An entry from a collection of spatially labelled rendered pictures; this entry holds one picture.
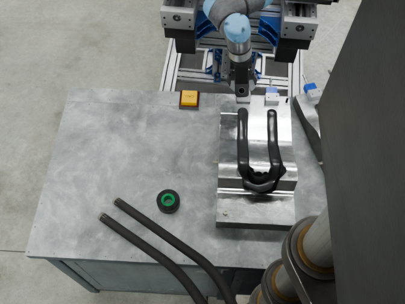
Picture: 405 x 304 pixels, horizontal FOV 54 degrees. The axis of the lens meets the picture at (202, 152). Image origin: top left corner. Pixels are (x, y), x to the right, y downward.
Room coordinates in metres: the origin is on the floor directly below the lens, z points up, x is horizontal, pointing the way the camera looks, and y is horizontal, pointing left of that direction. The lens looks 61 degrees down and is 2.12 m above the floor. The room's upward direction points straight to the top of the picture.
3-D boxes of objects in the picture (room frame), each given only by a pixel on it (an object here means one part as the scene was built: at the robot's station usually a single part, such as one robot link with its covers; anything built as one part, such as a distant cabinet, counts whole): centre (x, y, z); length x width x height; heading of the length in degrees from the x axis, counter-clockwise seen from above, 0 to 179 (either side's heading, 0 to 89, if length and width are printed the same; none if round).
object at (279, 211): (0.68, -0.19, 0.87); 0.50 x 0.26 x 0.14; 177
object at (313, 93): (1.00, -0.42, 0.86); 0.13 x 0.05 x 0.05; 14
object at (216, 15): (0.99, -0.07, 1.24); 0.11 x 0.11 x 0.08; 31
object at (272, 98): (0.95, -0.26, 0.89); 0.13 x 0.05 x 0.05; 177
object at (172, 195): (0.53, 0.12, 0.82); 0.08 x 0.08 x 0.04
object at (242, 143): (0.70, -0.20, 0.92); 0.35 x 0.16 x 0.09; 177
